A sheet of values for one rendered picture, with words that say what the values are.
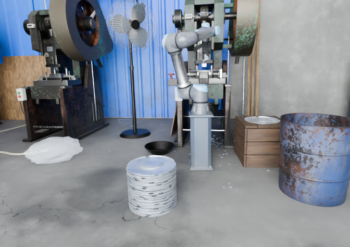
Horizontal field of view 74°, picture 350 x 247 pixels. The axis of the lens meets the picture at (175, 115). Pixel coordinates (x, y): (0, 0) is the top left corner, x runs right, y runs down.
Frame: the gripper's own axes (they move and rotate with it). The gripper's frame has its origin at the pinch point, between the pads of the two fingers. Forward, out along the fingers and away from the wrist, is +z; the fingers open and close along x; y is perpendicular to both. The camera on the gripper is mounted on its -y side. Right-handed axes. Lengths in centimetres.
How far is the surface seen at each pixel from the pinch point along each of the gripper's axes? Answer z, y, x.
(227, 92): 27.0, 24.0, -13.2
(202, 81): 23.1, -0.3, 3.5
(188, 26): -24.9, -13.5, 32.1
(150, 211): 26, -32, -141
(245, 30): -26.4, 37.9, 4.4
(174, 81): 19.1, -28.8, -1.6
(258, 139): 37, 42, -70
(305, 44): 36, 153, 134
